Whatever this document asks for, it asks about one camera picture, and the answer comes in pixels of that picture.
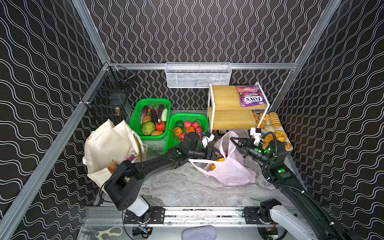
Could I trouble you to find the yellow pear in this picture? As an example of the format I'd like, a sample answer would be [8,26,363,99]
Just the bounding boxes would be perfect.
[210,158,225,171]

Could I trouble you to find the pink plastic grocery bag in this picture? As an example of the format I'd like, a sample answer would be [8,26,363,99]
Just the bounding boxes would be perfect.
[189,131,257,186]

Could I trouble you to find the green plastic basket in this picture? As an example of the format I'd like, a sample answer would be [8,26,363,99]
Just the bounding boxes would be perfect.
[129,99,171,141]
[164,113,210,153]

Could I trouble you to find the cream canvas tote bag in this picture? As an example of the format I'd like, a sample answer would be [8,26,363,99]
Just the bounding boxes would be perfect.
[83,120,148,187]

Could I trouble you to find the purple candy bag shelf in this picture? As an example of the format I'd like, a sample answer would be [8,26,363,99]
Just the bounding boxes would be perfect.
[126,155,137,163]

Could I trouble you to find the orange Fox's candy bag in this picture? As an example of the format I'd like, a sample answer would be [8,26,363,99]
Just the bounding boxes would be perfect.
[108,161,119,174]

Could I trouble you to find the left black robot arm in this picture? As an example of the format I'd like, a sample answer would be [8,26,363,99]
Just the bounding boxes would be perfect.
[104,132,218,211]

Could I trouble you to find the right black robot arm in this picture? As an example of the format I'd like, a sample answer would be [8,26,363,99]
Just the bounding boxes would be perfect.
[230,132,360,240]

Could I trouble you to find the tray of bread rolls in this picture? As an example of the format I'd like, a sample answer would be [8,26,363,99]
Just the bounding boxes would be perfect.
[253,112,293,152]

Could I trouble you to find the orange tangerine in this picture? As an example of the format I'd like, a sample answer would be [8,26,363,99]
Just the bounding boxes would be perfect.
[186,127,196,134]

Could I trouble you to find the white wooden two-tier shelf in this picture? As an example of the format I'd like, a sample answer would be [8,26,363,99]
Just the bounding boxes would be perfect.
[207,82,271,132]

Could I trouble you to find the purple Fox's berries candy bag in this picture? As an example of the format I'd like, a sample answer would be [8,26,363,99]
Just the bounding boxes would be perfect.
[237,86,266,107]

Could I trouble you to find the red tomato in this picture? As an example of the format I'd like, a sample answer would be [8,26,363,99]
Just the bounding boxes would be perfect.
[155,122,166,133]

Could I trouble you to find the brown mango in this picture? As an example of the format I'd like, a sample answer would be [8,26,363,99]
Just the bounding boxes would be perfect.
[151,130,164,136]

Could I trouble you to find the green cabbage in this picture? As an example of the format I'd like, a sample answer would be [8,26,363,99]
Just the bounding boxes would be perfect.
[142,121,156,136]

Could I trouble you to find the purple eggplant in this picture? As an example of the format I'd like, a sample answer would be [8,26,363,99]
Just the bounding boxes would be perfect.
[151,107,158,124]

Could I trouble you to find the grey padded cushion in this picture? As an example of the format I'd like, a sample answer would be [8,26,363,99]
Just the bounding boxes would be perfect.
[182,225,217,240]

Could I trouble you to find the white wire wall basket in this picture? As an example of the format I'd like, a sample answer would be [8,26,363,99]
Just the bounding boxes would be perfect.
[165,62,232,88]

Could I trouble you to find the black wire wall rack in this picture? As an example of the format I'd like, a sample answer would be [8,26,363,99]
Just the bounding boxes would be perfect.
[85,62,138,126]

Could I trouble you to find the white-handled scissors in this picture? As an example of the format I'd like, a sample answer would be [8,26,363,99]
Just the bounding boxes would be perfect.
[95,227,123,240]

